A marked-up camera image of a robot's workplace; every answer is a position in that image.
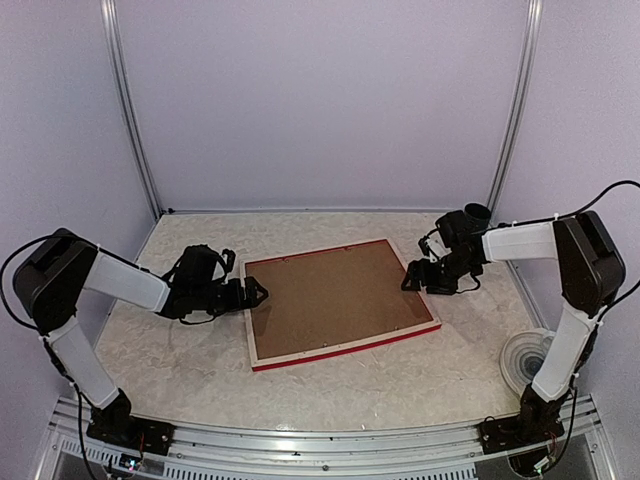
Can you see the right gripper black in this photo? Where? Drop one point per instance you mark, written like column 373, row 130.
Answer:
column 415, row 268

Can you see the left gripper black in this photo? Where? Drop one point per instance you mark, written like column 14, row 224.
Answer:
column 238, row 302

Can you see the wooden photo frame red edge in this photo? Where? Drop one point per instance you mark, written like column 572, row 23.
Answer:
column 260, row 355

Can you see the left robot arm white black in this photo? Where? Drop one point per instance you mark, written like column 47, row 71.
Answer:
column 55, row 275

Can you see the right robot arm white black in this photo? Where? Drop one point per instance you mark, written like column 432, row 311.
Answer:
column 589, row 273

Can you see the dark green cup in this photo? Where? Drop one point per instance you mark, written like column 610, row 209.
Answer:
column 478, row 217

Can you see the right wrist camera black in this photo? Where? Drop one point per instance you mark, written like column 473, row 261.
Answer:
column 432, row 249

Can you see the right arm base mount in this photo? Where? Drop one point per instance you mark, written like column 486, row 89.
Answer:
column 499, row 435

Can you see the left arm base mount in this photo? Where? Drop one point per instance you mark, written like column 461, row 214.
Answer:
column 140, row 434

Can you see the aluminium front rail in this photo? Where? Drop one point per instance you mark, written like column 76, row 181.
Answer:
column 195, row 451

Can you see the right aluminium corner post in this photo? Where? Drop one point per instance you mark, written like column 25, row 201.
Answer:
column 518, row 102

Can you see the aluminium corner post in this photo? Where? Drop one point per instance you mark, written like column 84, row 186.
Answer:
column 118, row 64
column 518, row 102

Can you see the left aluminium corner post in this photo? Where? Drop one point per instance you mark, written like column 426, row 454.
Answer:
column 118, row 64

